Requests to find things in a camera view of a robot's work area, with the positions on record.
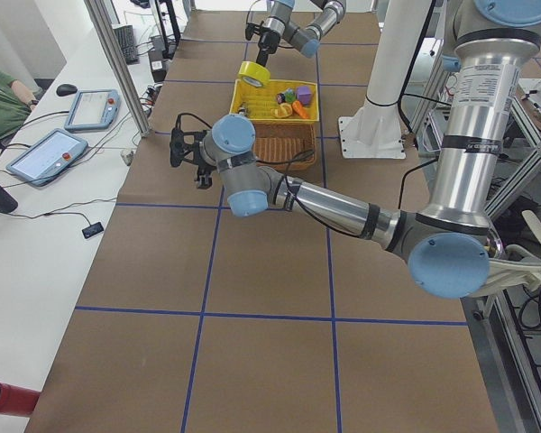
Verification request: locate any yellow clear tape roll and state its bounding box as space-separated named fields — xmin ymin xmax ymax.
xmin=237 ymin=61 xmax=271 ymax=88

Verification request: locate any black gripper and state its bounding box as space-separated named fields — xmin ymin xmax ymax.
xmin=193 ymin=148 xmax=216 ymax=189
xmin=256 ymin=31 xmax=281 ymax=67

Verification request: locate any teach pendant far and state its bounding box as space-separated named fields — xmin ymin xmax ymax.
xmin=64 ymin=89 xmax=121 ymax=133

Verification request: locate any toy croissant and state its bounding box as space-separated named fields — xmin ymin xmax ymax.
xmin=271 ymin=103 xmax=293 ymax=119

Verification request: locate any aluminium frame post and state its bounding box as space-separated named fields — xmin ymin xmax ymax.
xmin=84 ymin=0 xmax=151 ymax=137

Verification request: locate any small black usb device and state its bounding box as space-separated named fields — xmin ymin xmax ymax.
xmin=81 ymin=222 xmax=104 ymax=239

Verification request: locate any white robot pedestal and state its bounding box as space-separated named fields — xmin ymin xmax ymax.
xmin=338 ymin=0 xmax=435 ymax=160

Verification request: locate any teach pendant near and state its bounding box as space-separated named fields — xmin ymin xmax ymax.
xmin=6 ymin=129 xmax=87 ymax=187

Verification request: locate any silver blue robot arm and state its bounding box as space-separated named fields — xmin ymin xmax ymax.
xmin=245 ymin=0 xmax=346 ymax=67
xmin=198 ymin=1 xmax=541 ymax=299

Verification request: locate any brown wicker basket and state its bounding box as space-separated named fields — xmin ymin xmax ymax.
xmin=253 ymin=122 xmax=316 ymax=171

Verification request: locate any orange toy carrot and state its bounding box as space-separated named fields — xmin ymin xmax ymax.
xmin=291 ymin=99 xmax=310 ymax=120

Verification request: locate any black keyboard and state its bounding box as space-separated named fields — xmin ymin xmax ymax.
xmin=113 ymin=24 xmax=139 ymax=64

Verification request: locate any purple foam cube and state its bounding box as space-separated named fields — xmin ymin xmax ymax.
xmin=296 ymin=86 xmax=313 ymax=106

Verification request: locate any teach pendant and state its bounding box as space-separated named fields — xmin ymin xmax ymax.
xmin=64 ymin=89 xmax=121 ymax=133
xmin=6 ymin=129 xmax=87 ymax=187

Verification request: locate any red cylinder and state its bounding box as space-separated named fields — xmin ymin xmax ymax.
xmin=0 ymin=382 xmax=41 ymax=418

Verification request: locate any person in green shirt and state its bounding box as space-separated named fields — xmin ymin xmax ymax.
xmin=0 ymin=70 xmax=38 ymax=148

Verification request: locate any black computer mouse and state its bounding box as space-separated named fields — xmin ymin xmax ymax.
xmin=56 ymin=83 xmax=78 ymax=97

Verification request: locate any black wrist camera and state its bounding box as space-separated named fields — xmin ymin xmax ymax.
xmin=170 ymin=112 xmax=212 ymax=168
xmin=244 ymin=22 xmax=265 ymax=41

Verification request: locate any yellow woven basket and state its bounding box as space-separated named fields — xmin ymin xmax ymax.
xmin=229 ymin=79 xmax=320 ymax=124

